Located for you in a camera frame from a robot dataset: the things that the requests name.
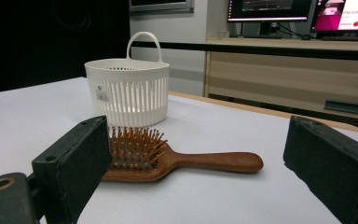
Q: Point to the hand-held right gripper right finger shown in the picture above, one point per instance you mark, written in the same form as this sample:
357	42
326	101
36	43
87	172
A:
332	165

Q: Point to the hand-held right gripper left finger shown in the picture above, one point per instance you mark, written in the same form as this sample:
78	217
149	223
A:
71	168

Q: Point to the white slotted plastic basket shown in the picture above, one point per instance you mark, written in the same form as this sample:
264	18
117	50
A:
130	77

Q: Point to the wooden hairbrush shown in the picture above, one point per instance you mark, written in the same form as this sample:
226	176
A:
199	161

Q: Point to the light wooden desk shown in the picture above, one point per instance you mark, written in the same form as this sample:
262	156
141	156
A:
276	81

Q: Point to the black keyboard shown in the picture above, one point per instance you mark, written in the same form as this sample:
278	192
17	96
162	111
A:
348	39

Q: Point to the monitor with pink screen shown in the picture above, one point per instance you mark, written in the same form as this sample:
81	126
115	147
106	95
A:
348	15

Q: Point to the black computer monitor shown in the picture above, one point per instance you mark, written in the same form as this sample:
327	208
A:
270	9

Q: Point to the grey framed screen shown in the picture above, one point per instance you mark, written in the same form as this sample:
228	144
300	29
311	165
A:
161	5

